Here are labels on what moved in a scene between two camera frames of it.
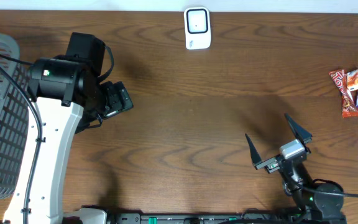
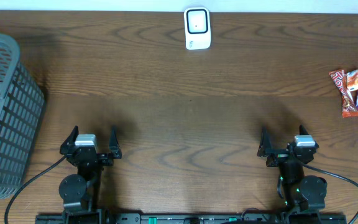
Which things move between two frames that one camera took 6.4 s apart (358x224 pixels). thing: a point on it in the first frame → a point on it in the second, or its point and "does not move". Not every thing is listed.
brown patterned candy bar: [349, 107] does not move
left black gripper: [120, 101] → [89, 156]
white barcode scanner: [197, 27] does not move
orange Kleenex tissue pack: [355, 79] does not move
